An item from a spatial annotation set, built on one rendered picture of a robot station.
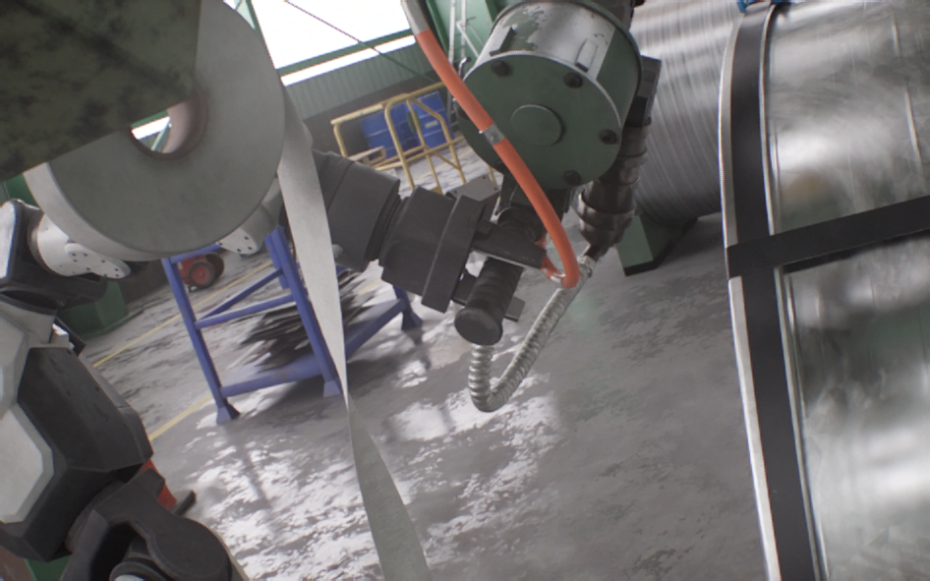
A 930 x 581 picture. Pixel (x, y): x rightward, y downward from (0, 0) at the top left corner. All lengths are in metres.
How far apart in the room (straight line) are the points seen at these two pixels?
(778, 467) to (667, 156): 5.52
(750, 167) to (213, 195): 0.61
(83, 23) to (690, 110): 6.10
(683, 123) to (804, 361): 5.42
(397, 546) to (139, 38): 0.51
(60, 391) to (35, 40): 1.14
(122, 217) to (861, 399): 0.64
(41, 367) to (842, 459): 0.94
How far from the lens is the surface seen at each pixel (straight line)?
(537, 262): 1.08
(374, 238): 1.09
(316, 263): 0.80
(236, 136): 0.73
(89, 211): 0.69
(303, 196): 0.78
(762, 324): 1.11
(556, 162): 1.12
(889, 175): 1.15
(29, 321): 1.58
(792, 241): 1.13
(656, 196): 6.74
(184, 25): 0.46
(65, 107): 0.46
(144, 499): 1.54
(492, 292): 1.08
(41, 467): 1.51
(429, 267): 1.10
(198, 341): 6.86
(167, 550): 1.50
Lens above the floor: 1.43
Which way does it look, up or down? 10 degrees down
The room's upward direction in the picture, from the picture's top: 20 degrees counter-clockwise
